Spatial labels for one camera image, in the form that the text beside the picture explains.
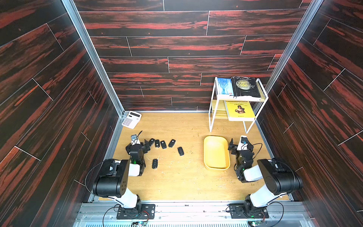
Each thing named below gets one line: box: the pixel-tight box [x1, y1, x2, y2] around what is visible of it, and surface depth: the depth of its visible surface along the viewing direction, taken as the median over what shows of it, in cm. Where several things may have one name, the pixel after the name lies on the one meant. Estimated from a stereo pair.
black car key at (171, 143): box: [168, 139, 176, 149], surface depth 103 cm
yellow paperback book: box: [225, 100, 256, 122], surface depth 98 cm
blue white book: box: [216, 77, 234, 96], surface depth 90 cm
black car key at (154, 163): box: [152, 158, 158, 169], surface depth 92 cm
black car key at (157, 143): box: [155, 139, 160, 148], surface depth 103 cm
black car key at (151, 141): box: [148, 138, 156, 147], surface depth 103 cm
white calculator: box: [121, 110, 142, 130], surface depth 116 cm
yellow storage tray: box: [203, 135, 231, 171], surface depth 97 cm
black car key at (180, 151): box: [177, 146, 185, 156], surface depth 98 cm
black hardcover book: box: [231, 76, 261, 98], surface depth 88 cm
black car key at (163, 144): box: [160, 139, 167, 149], surface depth 101 cm
